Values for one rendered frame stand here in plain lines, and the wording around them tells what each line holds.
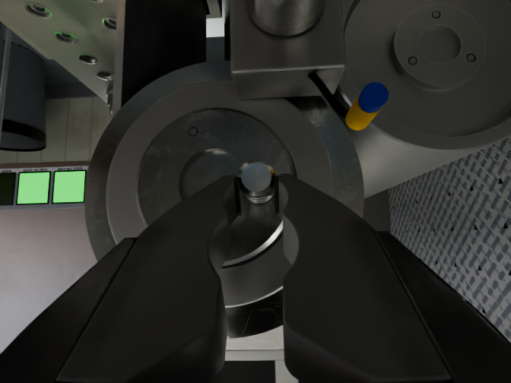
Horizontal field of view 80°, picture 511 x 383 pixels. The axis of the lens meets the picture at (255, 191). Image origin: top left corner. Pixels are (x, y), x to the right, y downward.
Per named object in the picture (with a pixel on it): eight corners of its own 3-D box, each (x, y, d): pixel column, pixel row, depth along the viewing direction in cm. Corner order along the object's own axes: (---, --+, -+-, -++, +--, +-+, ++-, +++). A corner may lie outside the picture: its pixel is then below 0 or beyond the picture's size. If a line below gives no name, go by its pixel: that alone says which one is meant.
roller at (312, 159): (290, 50, 16) (370, 264, 14) (278, 165, 42) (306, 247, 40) (82, 118, 16) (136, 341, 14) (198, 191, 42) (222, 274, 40)
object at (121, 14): (131, -129, 20) (119, 144, 17) (206, 68, 43) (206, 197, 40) (123, -129, 20) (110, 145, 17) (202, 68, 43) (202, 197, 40)
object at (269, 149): (149, 98, 15) (304, 114, 14) (163, 115, 17) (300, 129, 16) (119, 254, 14) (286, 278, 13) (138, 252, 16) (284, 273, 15)
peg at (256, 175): (233, 162, 11) (271, 154, 11) (241, 176, 14) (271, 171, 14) (240, 199, 11) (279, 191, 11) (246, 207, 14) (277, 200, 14)
